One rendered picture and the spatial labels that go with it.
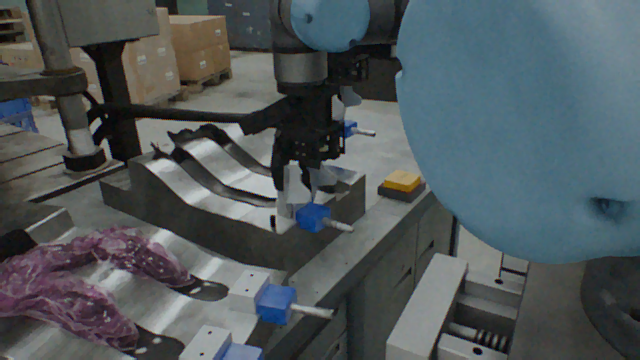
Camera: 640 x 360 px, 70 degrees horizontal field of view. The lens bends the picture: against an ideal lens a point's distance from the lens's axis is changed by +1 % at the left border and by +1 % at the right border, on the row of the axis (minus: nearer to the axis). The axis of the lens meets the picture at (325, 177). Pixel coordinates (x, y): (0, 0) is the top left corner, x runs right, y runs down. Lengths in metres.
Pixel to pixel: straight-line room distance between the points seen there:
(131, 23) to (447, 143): 1.38
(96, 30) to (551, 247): 1.38
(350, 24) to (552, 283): 0.31
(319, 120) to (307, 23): 0.18
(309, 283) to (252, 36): 7.18
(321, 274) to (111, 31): 1.00
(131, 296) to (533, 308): 0.48
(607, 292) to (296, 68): 0.43
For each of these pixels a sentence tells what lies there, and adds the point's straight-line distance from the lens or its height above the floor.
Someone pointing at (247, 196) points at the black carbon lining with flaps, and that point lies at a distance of 0.83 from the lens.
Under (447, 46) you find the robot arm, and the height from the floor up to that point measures 1.23.
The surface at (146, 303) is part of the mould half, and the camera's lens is 0.64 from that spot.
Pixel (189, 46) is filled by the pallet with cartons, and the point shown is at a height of 0.51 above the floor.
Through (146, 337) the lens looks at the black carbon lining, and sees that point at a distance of 0.62.
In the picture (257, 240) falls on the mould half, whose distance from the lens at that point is 0.73.
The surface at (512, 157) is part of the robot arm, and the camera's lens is 0.16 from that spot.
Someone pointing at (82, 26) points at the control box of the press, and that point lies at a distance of 1.44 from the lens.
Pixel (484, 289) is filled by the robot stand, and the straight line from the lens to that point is 0.44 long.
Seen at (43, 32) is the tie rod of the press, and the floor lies 1.13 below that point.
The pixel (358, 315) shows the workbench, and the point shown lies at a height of 0.59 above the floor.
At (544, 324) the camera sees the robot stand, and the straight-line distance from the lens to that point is 0.34.
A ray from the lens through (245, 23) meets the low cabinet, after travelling 7.83.
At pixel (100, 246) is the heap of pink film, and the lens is 0.70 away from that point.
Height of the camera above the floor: 1.25
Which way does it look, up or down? 25 degrees down
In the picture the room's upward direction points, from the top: 2 degrees counter-clockwise
